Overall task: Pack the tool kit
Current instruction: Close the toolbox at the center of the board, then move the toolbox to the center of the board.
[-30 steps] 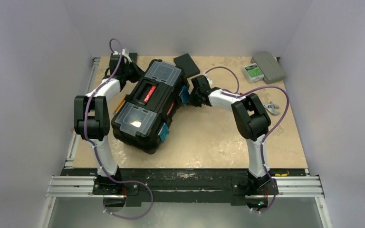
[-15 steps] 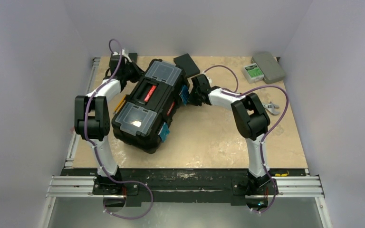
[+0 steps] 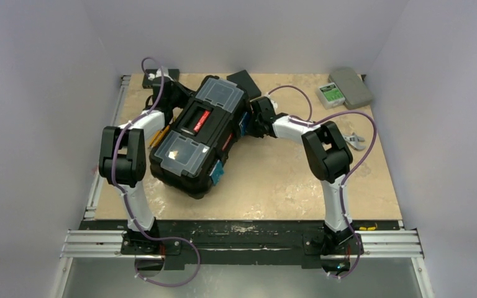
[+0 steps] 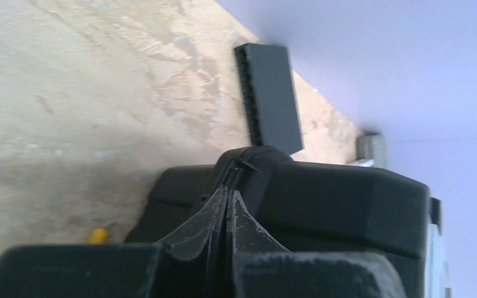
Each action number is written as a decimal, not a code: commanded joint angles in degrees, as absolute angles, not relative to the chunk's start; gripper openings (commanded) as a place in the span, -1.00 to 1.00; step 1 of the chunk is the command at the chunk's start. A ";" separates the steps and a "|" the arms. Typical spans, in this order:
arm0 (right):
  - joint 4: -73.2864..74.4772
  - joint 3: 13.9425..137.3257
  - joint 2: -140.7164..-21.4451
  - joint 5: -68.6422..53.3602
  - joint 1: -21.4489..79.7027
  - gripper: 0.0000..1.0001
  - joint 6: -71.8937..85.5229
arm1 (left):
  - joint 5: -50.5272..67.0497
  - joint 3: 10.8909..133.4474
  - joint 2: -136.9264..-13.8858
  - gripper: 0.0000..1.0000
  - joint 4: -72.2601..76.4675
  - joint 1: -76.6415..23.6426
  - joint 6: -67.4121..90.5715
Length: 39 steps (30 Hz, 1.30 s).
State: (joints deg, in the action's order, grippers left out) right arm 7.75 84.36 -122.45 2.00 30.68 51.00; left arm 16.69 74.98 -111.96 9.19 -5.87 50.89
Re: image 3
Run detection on black plastic toolbox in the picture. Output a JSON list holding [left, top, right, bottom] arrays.
[[149, 75, 251, 199]]

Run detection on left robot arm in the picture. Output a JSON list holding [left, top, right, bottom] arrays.
[[98, 74, 189, 254]]

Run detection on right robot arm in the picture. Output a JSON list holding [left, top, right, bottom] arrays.
[[247, 97, 353, 253]]

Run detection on flat black rectangular box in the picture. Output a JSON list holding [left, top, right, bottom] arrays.
[[226, 70, 261, 100]]

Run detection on yellow utility knife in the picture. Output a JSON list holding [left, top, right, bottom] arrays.
[[149, 125, 170, 148]]

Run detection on green white small box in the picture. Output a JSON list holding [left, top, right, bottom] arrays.
[[316, 83, 345, 109]]

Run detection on grey plastic case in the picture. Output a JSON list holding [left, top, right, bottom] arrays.
[[329, 67, 375, 110]]

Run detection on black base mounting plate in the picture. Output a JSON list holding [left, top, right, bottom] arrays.
[[78, 220, 400, 273]]

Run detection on black network switch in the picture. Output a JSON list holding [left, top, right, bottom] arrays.
[[142, 68, 180, 89]]

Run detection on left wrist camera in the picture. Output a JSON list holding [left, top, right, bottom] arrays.
[[145, 68, 173, 82]]

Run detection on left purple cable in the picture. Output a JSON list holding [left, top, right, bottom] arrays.
[[111, 56, 170, 243]]

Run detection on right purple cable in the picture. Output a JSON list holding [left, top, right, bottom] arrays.
[[265, 84, 378, 281]]

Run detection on aluminium frame rail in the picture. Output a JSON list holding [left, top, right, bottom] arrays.
[[84, 74, 131, 220]]

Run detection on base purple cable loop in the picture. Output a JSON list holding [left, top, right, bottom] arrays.
[[134, 236, 202, 289]]

